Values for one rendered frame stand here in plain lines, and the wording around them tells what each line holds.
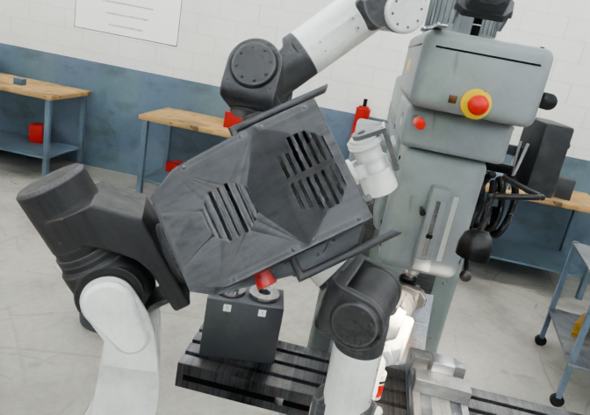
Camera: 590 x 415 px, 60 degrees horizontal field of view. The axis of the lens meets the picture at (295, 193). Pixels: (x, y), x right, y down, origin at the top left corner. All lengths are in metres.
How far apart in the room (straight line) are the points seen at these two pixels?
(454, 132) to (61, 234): 0.84
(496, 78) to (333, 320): 0.59
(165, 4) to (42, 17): 1.44
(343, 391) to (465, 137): 0.62
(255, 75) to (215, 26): 4.90
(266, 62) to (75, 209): 0.39
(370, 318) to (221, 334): 0.78
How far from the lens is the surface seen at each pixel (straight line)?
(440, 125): 1.22
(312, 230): 0.73
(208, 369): 1.54
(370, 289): 0.87
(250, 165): 0.75
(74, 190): 0.86
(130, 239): 0.86
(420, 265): 1.30
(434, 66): 1.11
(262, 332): 1.53
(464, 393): 1.54
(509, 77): 1.14
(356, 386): 0.97
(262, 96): 0.88
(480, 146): 1.24
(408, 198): 1.28
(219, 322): 1.52
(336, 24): 0.96
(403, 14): 0.98
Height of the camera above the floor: 1.82
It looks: 16 degrees down
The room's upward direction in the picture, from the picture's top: 11 degrees clockwise
